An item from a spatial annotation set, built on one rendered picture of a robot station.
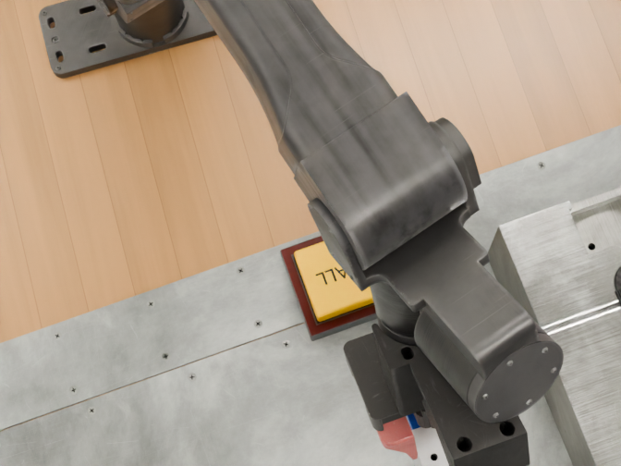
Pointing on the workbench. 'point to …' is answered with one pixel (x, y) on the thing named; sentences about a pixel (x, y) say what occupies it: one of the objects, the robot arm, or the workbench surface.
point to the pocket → (599, 220)
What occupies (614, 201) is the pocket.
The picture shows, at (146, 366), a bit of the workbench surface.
